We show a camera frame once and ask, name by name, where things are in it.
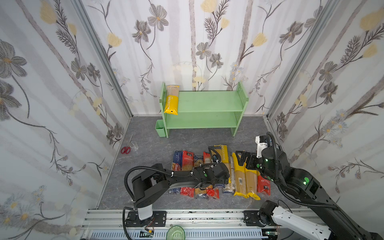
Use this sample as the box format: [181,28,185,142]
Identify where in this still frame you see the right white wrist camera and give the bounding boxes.
[255,135,268,159]

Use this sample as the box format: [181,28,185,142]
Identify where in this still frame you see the blue Barilla spaghetti box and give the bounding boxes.
[169,151,183,195]

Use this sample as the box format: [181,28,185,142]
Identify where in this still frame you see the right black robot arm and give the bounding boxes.
[234,132,382,240]

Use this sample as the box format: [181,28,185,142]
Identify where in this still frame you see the small green cup bin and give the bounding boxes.
[155,120,167,138]

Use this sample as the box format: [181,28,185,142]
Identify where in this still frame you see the red white-label spaghetti bag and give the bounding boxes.
[203,153,220,200]

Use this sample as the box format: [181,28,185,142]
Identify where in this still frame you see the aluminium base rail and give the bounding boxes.
[79,208,331,240]

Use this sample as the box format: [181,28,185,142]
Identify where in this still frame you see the yellow Pastatime spaghetti bag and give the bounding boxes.
[215,145,235,194]

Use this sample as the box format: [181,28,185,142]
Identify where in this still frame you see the green round plastic lid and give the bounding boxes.
[166,226,186,240]

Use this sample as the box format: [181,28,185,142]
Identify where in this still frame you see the white slotted cable duct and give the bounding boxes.
[88,229,268,240]

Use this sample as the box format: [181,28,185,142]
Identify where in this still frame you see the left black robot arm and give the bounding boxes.
[124,163,230,221]

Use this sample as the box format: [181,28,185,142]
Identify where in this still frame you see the red handled scissors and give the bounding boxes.
[120,135,133,155]

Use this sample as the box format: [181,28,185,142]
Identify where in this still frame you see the green two-tier shelf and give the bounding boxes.
[159,83,249,138]

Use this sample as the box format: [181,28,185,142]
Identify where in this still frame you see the yellow Pastatime bag right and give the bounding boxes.
[245,162,261,201]

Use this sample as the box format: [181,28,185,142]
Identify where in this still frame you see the red spaghetti bag far right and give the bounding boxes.
[257,175,271,196]

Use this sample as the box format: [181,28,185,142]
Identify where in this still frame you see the yellow label spaghetti bag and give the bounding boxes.
[165,85,180,116]

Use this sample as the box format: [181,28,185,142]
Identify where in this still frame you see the blue gold Meli pasta bag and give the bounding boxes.
[194,155,208,200]

